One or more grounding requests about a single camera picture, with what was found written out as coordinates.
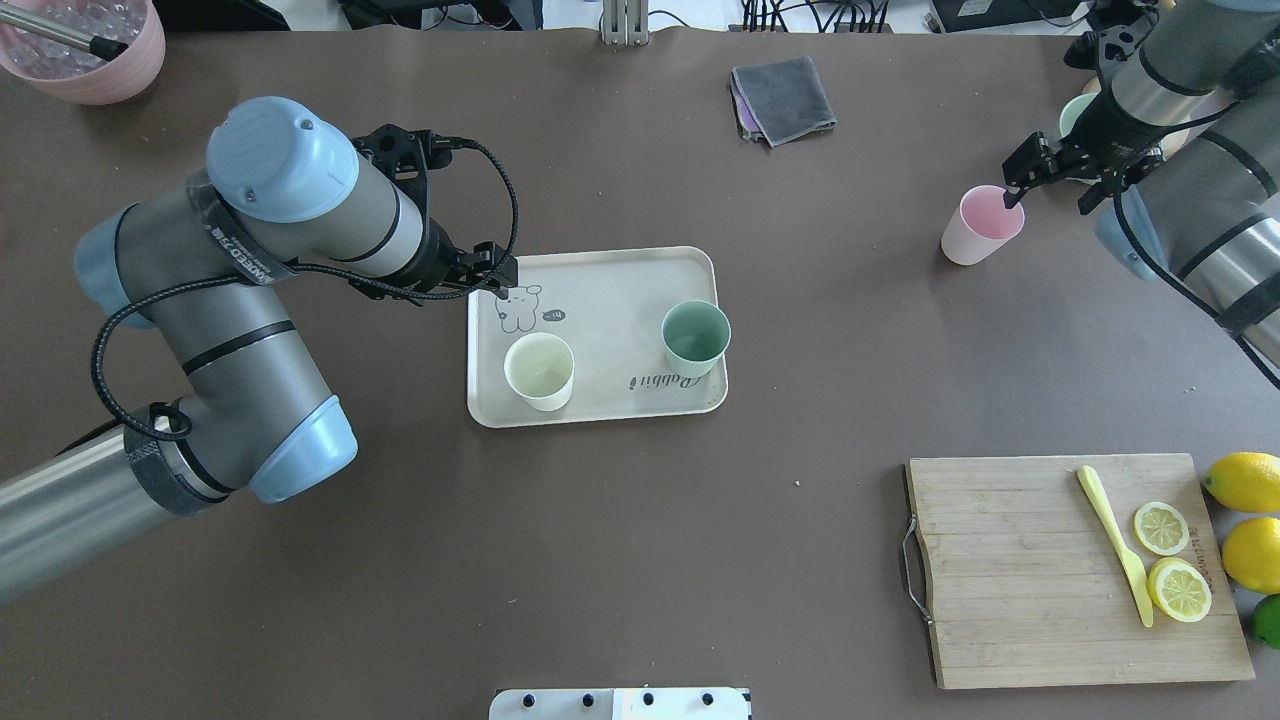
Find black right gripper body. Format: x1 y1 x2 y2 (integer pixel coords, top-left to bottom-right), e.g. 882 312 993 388
1002 90 1166 199

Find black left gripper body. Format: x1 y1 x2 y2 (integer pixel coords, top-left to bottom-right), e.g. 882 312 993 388
349 215 518 304

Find pink plastic cup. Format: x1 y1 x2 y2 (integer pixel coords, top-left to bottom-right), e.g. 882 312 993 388
940 184 1027 266

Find cream white plastic cup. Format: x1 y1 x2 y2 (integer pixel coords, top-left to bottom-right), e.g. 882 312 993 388
503 332 576 413

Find green plastic cup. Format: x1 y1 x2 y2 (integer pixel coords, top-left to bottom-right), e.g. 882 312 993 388
660 300 732 378

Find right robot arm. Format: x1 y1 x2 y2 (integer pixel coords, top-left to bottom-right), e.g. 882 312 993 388
1002 1 1279 383

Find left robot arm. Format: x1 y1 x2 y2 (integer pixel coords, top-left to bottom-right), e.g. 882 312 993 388
1 96 518 603

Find cream rabbit print tray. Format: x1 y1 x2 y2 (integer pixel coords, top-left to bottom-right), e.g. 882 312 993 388
466 246 728 428

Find green plastic bowl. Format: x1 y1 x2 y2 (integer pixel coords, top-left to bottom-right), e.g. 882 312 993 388
1057 92 1098 140

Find grey folded cloth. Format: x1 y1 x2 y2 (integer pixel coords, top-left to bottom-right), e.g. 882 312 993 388
730 55 837 149

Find purple folded cloth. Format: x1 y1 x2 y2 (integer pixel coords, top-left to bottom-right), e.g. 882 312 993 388
730 88 763 142

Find whole lemon near board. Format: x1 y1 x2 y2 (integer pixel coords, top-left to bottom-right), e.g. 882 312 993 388
1203 452 1279 514

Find upper lemon slice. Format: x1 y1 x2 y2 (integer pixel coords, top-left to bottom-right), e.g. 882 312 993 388
1132 501 1190 557

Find lemon slice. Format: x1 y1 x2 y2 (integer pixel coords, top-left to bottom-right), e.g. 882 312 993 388
1132 501 1190 557
1147 557 1213 623

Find bamboo cutting board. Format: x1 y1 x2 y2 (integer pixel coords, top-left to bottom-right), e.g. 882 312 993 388
905 454 1254 691

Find yellow plastic knife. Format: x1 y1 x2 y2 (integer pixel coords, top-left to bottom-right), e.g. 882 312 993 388
1076 465 1155 629

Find lower lemon slice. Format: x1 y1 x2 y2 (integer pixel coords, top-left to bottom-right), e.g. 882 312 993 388
1147 557 1213 623

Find metal tongs in bowl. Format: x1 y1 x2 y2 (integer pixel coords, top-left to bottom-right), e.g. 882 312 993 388
1 3 129 61

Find pink ribbed bowl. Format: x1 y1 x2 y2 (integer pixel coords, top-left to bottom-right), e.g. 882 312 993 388
3 1 166 106

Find green lime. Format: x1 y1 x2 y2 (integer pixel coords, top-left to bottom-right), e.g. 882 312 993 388
1251 594 1280 651

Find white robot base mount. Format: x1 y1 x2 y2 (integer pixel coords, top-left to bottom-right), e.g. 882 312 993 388
488 685 753 719

